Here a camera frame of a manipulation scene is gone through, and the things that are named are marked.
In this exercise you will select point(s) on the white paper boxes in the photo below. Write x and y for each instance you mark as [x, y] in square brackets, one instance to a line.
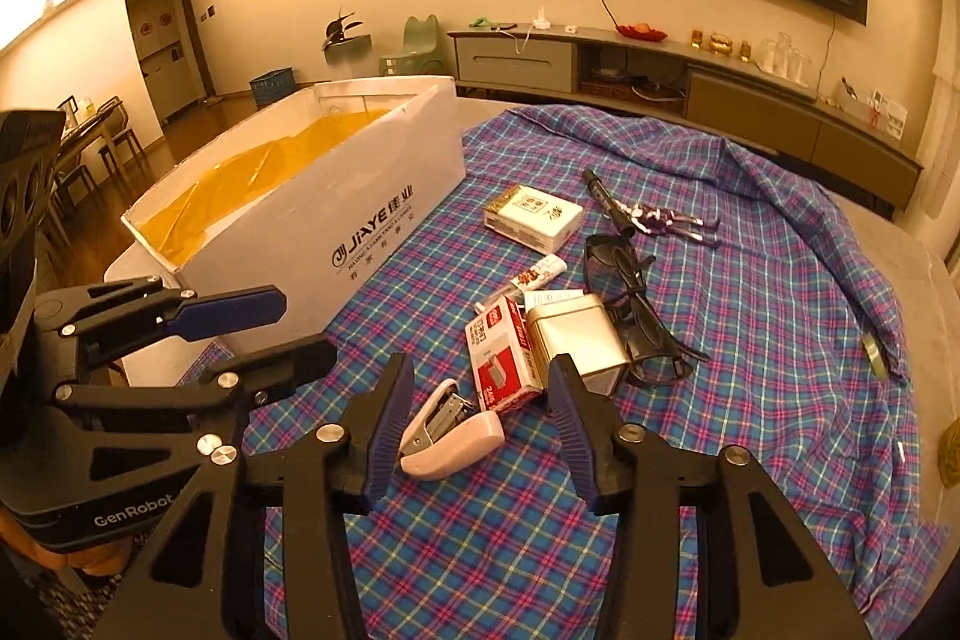
[889, 115]

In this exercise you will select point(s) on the small green object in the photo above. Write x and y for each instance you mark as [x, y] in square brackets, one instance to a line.
[480, 21]

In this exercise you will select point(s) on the wooden dining chair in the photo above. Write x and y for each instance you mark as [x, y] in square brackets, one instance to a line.
[75, 179]
[124, 145]

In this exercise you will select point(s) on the purple toy figure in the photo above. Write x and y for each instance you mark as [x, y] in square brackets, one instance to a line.
[660, 218]

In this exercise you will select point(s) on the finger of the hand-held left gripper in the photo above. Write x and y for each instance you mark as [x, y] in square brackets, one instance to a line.
[292, 362]
[225, 310]

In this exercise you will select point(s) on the small white tube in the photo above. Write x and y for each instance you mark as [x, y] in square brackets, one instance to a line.
[540, 271]

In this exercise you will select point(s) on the black glasses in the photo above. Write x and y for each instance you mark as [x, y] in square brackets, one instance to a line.
[609, 256]

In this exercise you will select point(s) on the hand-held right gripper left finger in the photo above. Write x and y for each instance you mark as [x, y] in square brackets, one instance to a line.
[386, 430]

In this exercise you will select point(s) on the red staple box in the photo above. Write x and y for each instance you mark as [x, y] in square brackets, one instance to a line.
[495, 355]

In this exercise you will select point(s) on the white power strip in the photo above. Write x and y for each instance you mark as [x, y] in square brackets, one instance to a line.
[541, 19]

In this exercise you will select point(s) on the grey television cabinet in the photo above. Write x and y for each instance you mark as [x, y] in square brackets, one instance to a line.
[750, 100]

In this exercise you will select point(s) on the pink stapler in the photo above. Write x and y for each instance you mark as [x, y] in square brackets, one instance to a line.
[465, 437]

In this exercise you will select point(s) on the wooden dining table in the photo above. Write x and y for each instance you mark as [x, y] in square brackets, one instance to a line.
[90, 123]

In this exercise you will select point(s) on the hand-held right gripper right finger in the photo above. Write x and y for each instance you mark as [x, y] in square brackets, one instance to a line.
[574, 437]

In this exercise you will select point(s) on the red fruit plate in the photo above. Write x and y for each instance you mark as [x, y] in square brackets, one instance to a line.
[641, 33]

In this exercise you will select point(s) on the blue plaid cloth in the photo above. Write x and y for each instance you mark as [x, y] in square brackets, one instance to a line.
[750, 385]

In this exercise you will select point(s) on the green plastic chair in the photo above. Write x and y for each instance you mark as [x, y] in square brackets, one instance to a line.
[420, 40]

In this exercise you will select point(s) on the blue plastic basket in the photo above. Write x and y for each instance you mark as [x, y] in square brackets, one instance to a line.
[271, 89]

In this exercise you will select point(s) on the black pen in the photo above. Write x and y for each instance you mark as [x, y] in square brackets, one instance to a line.
[607, 201]

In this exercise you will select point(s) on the dark plant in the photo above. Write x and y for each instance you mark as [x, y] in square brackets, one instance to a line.
[334, 29]

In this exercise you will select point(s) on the silver tin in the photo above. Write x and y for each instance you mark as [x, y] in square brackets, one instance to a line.
[577, 332]

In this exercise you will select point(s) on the green tape roll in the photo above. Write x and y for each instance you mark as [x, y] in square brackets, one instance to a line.
[874, 351]

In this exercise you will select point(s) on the white cardboard box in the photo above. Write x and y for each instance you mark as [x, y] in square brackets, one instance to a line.
[337, 197]

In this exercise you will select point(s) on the group of glass cups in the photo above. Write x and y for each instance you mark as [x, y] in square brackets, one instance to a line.
[784, 59]

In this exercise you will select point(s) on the gold ornament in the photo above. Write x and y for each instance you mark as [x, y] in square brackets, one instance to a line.
[721, 44]

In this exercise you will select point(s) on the white card box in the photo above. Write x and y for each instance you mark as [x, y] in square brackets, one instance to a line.
[536, 212]

